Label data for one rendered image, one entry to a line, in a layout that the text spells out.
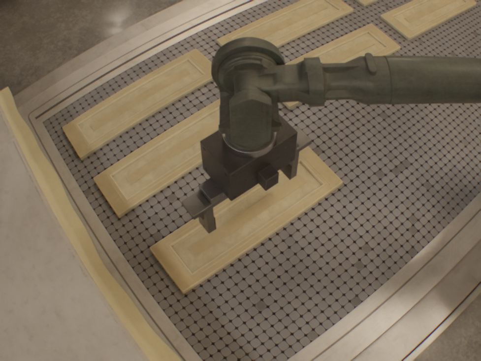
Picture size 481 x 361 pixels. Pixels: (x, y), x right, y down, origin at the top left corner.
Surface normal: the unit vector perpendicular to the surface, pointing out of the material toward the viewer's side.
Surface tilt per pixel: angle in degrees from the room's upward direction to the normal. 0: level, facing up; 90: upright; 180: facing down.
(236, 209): 11
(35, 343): 0
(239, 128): 90
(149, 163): 0
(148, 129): 0
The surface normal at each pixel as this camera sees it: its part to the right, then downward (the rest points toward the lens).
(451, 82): -0.02, 0.32
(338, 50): -0.11, -0.64
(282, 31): 0.13, -0.38
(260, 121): 0.04, 0.85
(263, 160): 0.61, 0.68
